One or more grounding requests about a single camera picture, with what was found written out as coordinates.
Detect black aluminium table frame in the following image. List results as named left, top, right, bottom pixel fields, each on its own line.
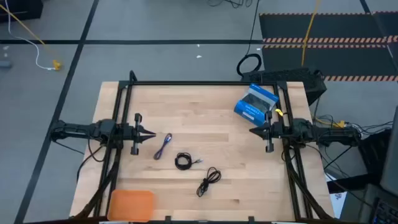
left=70, top=70, right=335, bottom=224

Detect purple USB-C cable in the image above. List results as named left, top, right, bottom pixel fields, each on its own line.
left=153, top=133, right=173, bottom=161

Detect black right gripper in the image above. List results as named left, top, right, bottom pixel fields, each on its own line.
left=249, top=110, right=285, bottom=154

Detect black hazard-striped floor mat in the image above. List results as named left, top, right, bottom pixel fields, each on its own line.
left=258, top=11, right=398, bottom=83

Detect white paper sheet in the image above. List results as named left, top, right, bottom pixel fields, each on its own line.
left=324, top=172, right=348, bottom=219

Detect loosely black USB-C cable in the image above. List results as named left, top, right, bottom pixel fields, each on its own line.
left=196, top=166, right=222, bottom=198

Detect long yellow floor cable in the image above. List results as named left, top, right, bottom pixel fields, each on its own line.
left=300, top=0, right=322, bottom=68

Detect tightly black USB-C cable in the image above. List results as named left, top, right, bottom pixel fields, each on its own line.
left=174, top=152, right=204, bottom=171

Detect white floor cable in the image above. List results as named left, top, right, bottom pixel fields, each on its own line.
left=4, top=0, right=55, bottom=71

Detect blue game controller box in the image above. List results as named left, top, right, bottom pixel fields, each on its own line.
left=233, top=82, right=280, bottom=128

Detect yellow floor cable with plug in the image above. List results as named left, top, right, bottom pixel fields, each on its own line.
left=0, top=3, right=62, bottom=72

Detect black equipment box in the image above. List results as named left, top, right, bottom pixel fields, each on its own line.
left=357, top=128, right=393, bottom=185

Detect black floor box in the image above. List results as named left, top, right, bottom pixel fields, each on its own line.
left=0, top=0, right=44, bottom=24

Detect black keyboard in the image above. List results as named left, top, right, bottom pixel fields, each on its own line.
left=371, top=198, right=398, bottom=224

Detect black looped floor cable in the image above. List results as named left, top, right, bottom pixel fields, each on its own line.
left=236, top=0, right=263, bottom=77

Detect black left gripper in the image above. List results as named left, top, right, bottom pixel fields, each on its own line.
left=122, top=113, right=157, bottom=156

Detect orange plastic tray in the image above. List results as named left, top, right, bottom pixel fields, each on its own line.
left=107, top=189, right=155, bottom=223

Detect bundle of robot supply cables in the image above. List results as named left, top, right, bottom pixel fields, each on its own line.
left=312, top=114, right=394, bottom=147

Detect black tangled floor cables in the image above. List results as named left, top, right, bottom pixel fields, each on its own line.
left=206, top=0, right=254, bottom=9

